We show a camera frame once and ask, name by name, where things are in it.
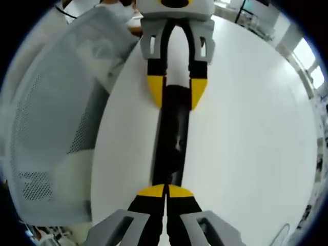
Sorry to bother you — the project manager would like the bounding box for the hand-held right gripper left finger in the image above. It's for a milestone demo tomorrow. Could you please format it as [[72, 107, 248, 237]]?
[[87, 183, 168, 246]]

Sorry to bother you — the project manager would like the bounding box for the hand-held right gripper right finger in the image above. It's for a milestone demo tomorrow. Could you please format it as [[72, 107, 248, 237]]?
[[166, 184, 244, 246]]

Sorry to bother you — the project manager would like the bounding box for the black remote control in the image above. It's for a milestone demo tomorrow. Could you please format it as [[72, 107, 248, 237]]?
[[152, 84, 191, 187]]

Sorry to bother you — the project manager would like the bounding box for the white mesh office chair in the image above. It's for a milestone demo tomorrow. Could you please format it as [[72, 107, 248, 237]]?
[[4, 5, 140, 227]]

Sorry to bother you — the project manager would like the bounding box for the thin black cable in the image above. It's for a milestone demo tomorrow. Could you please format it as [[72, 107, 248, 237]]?
[[54, 4, 78, 19]]

